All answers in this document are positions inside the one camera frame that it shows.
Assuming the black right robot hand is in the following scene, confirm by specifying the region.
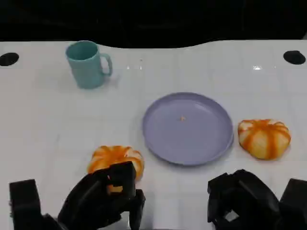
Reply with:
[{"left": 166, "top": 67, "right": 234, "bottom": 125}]
[{"left": 207, "top": 169, "right": 281, "bottom": 230}]

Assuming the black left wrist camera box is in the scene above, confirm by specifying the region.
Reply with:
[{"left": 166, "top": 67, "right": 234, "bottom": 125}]
[{"left": 9, "top": 179, "right": 43, "bottom": 230}]

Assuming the pale green mug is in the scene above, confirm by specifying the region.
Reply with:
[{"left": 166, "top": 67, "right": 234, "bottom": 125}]
[{"left": 65, "top": 40, "right": 113, "bottom": 90}]

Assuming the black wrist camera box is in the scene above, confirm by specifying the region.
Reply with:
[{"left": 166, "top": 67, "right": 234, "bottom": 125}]
[
  {"left": 9, "top": 179, "right": 43, "bottom": 230},
  {"left": 279, "top": 178, "right": 307, "bottom": 230}
]

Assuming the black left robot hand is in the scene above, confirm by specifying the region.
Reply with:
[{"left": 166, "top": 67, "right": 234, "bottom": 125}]
[{"left": 57, "top": 161, "right": 146, "bottom": 230}]

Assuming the orange white toy bread roll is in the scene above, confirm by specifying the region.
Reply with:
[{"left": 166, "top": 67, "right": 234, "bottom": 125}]
[
  {"left": 237, "top": 118, "right": 292, "bottom": 161},
  {"left": 87, "top": 145, "right": 145, "bottom": 194}
]

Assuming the lilac plate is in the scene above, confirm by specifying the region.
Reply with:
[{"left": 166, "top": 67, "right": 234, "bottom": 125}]
[{"left": 142, "top": 92, "right": 235, "bottom": 167}]

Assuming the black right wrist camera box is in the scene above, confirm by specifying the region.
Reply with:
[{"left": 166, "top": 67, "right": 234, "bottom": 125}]
[{"left": 279, "top": 178, "right": 307, "bottom": 230}]

